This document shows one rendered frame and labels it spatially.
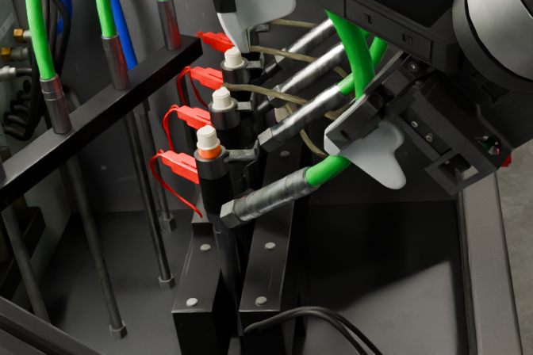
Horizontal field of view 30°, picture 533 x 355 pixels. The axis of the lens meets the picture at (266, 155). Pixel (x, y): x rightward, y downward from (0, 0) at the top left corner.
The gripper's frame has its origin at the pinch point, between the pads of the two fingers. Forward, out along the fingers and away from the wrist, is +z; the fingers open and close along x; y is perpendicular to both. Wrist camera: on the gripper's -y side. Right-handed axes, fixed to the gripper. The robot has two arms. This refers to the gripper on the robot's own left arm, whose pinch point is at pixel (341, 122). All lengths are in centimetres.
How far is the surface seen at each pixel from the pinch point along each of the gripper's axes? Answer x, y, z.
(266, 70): 19.3, -7.7, 35.4
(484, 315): 7.7, 22.4, 19.9
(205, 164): -0.5, -5.0, 19.8
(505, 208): 108, 55, 155
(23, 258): -13.2, -11.3, 36.8
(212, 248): -0.5, 1.0, 33.3
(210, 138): 0.9, -6.2, 18.4
